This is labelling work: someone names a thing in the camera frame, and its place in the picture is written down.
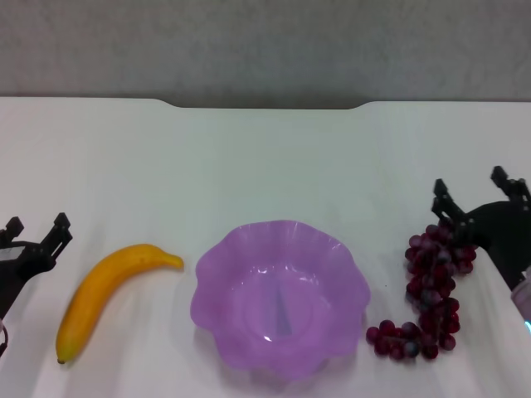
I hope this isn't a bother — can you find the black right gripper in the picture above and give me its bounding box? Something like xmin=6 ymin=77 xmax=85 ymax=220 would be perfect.
xmin=431 ymin=165 xmax=531 ymax=289

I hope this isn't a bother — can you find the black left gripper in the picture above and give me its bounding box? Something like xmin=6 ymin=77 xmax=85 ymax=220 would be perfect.
xmin=0 ymin=212 xmax=74 ymax=318

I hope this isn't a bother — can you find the yellow banana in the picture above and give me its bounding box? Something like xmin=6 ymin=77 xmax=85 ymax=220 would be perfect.
xmin=56 ymin=243 xmax=185 ymax=365

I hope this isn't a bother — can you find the dark red grape bunch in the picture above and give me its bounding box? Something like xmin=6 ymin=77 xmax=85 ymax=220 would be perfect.
xmin=364 ymin=223 xmax=480 ymax=362

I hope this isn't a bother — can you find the purple wavy plastic bowl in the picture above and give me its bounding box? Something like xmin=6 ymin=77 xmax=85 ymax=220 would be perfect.
xmin=189 ymin=220 xmax=373 ymax=381

